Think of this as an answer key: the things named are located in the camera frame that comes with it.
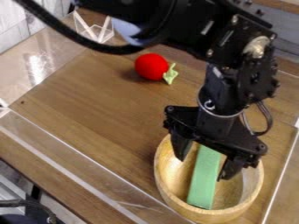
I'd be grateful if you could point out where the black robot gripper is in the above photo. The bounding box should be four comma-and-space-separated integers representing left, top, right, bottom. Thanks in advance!
163, 105, 267, 180

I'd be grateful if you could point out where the green rectangular block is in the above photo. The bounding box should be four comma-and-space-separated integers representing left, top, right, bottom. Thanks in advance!
187, 145, 220, 209

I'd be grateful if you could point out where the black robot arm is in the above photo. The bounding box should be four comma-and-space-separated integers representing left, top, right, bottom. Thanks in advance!
72, 0, 279, 179

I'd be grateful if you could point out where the brown wooden bowl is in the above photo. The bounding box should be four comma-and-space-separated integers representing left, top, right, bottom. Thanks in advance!
154, 136, 265, 224

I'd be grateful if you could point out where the black table clamp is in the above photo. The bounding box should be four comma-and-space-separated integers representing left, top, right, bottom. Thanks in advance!
24, 185, 50, 224

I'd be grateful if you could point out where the black cable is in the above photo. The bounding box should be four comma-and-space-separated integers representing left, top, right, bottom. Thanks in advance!
11, 0, 156, 56

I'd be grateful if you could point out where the clear acrylic corner bracket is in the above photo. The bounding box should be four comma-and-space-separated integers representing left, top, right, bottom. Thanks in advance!
72, 11, 115, 44

